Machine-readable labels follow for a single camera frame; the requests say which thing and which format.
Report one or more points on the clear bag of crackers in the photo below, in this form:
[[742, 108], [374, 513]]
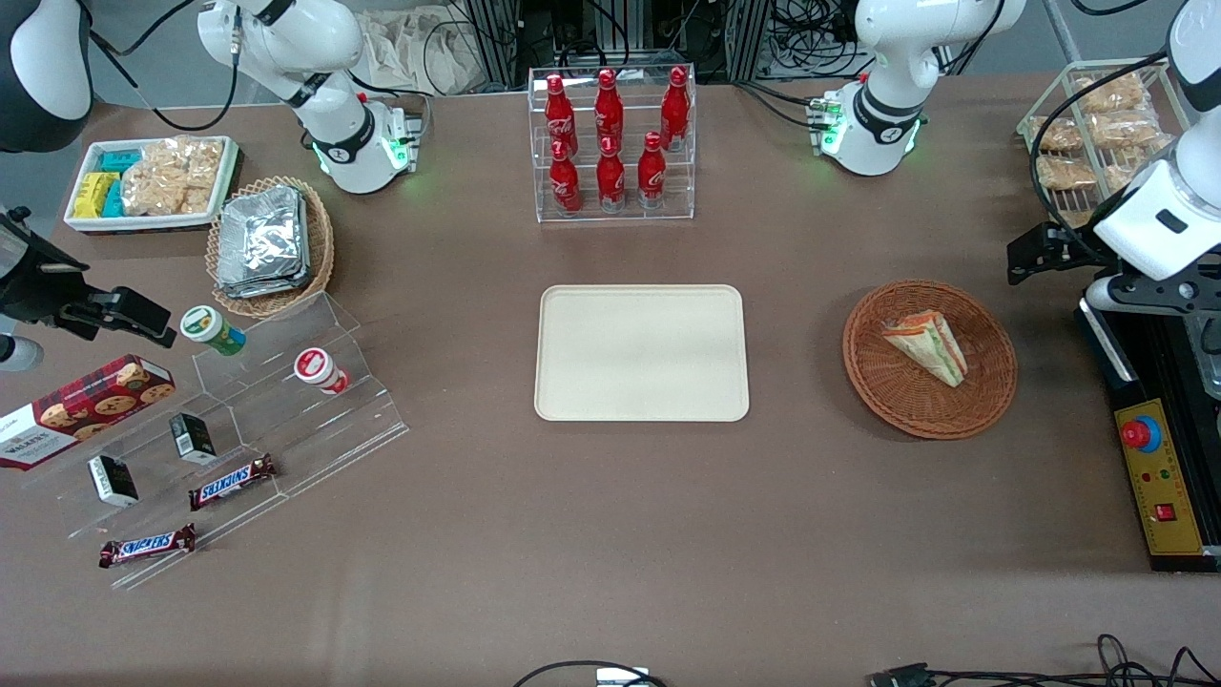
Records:
[[172, 176]]

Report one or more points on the red emergency stop button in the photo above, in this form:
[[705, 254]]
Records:
[[1140, 434]]

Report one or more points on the green lidded snack cup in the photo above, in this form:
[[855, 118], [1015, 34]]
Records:
[[210, 329]]

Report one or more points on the grey metal bar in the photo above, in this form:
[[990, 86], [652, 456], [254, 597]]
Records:
[[1061, 29]]

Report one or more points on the round brown wicker basket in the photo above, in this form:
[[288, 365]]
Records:
[[916, 410]]

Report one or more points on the red cola bottle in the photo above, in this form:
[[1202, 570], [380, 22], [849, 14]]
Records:
[[565, 181], [674, 110], [609, 110], [560, 114], [610, 179], [651, 175]]

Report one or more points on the small black carton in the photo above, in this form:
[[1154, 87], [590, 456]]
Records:
[[194, 439], [113, 481]]

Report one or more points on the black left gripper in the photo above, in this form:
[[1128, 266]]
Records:
[[1065, 242]]

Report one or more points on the white rectangular snack tray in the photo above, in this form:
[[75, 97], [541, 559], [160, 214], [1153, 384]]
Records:
[[81, 222]]

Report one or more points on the triangle sandwich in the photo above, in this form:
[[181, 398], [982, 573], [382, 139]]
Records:
[[927, 348]]

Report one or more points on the crumpled beige cloth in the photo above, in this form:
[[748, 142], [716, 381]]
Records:
[[410, 52]]

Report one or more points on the clear acrylic stepped display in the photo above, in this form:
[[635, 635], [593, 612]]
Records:
[[286, 429]]

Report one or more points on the beige plastic tray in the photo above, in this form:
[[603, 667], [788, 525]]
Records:
[[641, 353]]

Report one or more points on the clear plastic container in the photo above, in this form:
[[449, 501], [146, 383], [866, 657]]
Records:
[[1213, 367]]

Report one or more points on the brown Snickers bar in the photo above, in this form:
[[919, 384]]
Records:
[[146, 546], [232, 482]]

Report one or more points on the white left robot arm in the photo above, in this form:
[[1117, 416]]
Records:
[[892, 114]]

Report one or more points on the yellow snack pack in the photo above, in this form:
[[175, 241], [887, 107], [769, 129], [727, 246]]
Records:
[[93, 196]]

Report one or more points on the red lidded snack cup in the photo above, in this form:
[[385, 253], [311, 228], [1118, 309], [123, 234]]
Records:
[[320, 369]]

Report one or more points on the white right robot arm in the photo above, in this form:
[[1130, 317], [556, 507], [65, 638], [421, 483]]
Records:
[[334, 105]]

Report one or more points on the red tartan cookie box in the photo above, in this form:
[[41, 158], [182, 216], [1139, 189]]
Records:
[[76, 410]]

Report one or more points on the silver foil packet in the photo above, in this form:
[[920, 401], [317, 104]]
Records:
[[267, 290], [262, 234]]

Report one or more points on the teal snack pack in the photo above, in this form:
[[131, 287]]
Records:
[[121, 160], [114, 200]]

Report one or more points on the black control box yellow panel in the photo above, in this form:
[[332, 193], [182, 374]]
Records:
[[1130, 382]]

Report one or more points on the aluminium frame profile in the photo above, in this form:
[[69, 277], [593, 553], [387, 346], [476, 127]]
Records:
[[494, 43], [749, 38]]

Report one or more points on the clear bag of pastry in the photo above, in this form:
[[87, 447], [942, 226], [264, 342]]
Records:
[[1124, 128], [1130, 170], [1061, 134], [1066, 172], [1111, 93]]

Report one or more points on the clear acrylic bottle rack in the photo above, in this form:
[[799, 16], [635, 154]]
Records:
[[630, 218]]

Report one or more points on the oval tan wicker basket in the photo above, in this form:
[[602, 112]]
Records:
[[320, 258]]

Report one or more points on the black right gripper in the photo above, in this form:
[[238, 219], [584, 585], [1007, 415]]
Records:
[[40, 286]]

